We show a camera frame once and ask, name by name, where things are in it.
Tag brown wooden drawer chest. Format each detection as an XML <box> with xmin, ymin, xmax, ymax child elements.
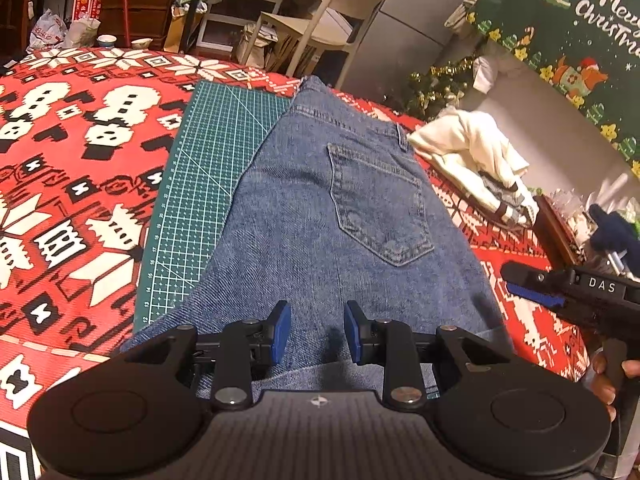
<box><xmin>100</xmin><ymin>0</ymin><xmax>181</xmax><ymax>51</ymax></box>

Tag red patterned blanket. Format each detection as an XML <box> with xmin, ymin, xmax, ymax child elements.
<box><xmin>0</xmin><ymin>47</ymin><xmax>591</xmax><ymax>480</ymax></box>

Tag brown wooden tray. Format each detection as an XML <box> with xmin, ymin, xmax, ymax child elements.
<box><xmin>532</xmin><ymin>195</ymin><xmax>586</xmax><ymax>268</ymax></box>

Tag plain white plastic bag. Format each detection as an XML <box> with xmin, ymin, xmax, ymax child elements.
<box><xmin>65</xmin><ymin>17</ymin><xmax>101</xmax><ymax>48</ymax></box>

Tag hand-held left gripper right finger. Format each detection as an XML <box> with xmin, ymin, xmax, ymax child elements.
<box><xmin>343</xmin><ymin>300</ymin><xmax>516</xmax><ymax>411</ymax></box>

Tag dark blue fabric item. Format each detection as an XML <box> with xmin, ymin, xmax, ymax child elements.
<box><xmin>587</xmin><ymin>203</ymin><xmax>640</xmax><ymax>281</ymax></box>

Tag dark blue jeans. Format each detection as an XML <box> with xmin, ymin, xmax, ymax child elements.
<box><xmin>120</xmin><ymin>75</ymin><xmax>516</xmax><ymax>401</ymax></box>

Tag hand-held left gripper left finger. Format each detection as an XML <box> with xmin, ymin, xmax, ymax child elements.
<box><xmin>122</xmin><ymin>300</ymin><xmax>292</xmax><ymax>411</ymax></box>

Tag beige plastic chair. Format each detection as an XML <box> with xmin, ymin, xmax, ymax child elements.
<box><xmin>240</xmin><ymin>0</ymin><xmax>391</xmax><ymax>91</ymax></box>

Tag green Christmas banner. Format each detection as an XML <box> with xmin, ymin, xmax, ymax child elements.
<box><xmin>465</xmin><ymin>0</ymin><xmax>640</xmax><ymax>181</ymax></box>

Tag green cutting mat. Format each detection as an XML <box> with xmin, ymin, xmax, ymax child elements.
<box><xmin>132</xmin><ymin>79</ymin><xmax>306</xmax><ymax>333</ymax></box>

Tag white printed plastic bag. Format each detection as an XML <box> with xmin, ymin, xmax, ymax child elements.
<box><xmin>27</xmin><ymin>10</ymin><xmax>68</xmax><ymax>53</ymax></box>

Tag red cardboard box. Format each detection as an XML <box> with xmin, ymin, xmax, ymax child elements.
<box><xmin>70</xmin><ymin>0</ymin><xmax>103</xmax><ymax>23</ymax></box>

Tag grey refrigerator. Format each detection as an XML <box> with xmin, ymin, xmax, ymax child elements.
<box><xmin>342</xmin><ymin>0</ymin><xmax>486</xmax><ymax>106</ymax></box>

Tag gold tinsel garland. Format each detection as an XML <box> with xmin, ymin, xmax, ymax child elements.
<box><xmin>405</xmin><ymin>57</ymin><xmax>476</xmax><ymax>121</ymax></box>

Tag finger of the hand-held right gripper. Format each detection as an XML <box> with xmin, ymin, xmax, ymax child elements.
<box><xmin>500</xmin><ymin>261</ymin><xmax>571</xmax><ymax>288</ymax></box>
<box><xmin>506</xmin><ymin>285</ymin><xmax>568</xmax><ymax>311</ymax></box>

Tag red broom stick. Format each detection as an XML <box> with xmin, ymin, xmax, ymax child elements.
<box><xmin>117</xmin><ymin>0</ymin><xmax>132</xmax><ymax>46</ymax></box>

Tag cream knitted sweater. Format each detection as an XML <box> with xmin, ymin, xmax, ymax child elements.
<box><xmin>407</xmin><ymin>107</ymin><xmax>541</xmax><ymax>233</ymax></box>

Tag person's right hand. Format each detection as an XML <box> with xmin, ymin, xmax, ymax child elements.
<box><xmin>590</xmin><ymin>351</ymin><xmax>640</xmax><ymax>407</ymax></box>

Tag brown paper bag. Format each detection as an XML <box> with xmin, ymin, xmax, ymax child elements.
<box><xmin>164</xmin><ymin>7</ymin><xmax>193</xmax><ymax>53</ymax></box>

